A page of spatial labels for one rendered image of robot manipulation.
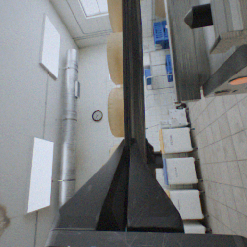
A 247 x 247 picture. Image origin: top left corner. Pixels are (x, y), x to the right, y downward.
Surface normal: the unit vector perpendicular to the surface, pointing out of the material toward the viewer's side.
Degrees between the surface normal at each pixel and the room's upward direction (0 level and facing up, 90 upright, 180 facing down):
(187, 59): 90
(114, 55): 89
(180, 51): 90
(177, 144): 92
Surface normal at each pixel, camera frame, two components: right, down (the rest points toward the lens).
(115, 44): -0.16, -0.18
